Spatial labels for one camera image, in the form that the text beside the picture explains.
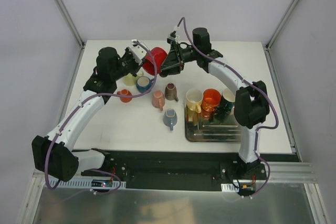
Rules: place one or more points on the right white cable duct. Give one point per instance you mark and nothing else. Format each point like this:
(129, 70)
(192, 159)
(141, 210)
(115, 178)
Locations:
(230, 188)

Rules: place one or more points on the blue ribbed mug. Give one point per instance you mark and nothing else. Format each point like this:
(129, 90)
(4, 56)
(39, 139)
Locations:
(144, 84)

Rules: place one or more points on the yellow mug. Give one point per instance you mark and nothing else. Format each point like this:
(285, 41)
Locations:
(194, 98)

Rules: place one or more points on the left aluminium frame post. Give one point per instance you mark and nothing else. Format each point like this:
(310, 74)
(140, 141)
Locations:
(69, 22)

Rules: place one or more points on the right aluminium frame post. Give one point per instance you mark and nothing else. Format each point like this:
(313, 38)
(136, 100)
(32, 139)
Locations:
(283, 21)

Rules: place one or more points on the grey-blue mug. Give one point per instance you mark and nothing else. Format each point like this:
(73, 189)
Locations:
(170, 118)

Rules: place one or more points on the bright orange mug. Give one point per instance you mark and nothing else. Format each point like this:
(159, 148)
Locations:
(211, 100)

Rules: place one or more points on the red mug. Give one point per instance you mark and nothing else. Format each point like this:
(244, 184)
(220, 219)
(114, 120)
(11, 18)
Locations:
(158, 57)

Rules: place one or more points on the steel baking tray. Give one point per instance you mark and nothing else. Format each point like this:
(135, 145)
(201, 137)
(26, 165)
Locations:
(211, 127)

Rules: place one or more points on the white cable duct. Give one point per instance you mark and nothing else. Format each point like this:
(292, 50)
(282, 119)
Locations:
(89, 183)
(230, 188)

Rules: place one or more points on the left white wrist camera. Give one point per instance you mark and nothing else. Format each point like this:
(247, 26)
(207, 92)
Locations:
(137, 49)

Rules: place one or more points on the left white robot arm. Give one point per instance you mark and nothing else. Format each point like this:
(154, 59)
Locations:
(53, 154)

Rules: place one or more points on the brown striped mug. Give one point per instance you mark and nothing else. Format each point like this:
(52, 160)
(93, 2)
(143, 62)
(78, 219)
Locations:
(171, 92)

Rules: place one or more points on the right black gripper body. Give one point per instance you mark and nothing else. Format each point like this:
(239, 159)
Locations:
(177, 55)

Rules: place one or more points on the left white cable duct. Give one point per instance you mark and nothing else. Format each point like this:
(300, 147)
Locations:
(89, 183)

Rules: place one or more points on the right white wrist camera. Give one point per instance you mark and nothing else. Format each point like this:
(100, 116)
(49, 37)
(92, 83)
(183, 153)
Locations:
(174, 33)

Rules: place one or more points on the dark green mug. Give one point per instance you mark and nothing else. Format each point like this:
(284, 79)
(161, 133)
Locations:
(227, 101)

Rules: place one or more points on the small orange cup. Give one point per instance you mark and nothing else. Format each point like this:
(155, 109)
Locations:
(125, 95)

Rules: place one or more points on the pink mug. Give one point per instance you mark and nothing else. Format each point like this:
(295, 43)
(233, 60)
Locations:
(158, 100)

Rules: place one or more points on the aluminium frame post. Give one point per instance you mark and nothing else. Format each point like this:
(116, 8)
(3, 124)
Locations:
(69, 22)
(283, 21)

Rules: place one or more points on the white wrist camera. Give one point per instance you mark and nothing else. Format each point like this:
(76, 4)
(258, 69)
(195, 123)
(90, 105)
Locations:
(174, 33)
(137, 49)

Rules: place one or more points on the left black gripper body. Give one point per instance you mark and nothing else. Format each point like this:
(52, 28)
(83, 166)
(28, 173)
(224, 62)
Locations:
(134, 60)

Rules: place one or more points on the pale yellow-green mug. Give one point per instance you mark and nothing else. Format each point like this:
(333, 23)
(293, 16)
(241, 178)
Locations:
(130, 80)

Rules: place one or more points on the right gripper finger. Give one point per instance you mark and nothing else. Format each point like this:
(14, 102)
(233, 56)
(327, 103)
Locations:
(171, 61)
(166, 70)

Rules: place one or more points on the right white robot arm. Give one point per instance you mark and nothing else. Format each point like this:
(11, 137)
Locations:
(251, 106)

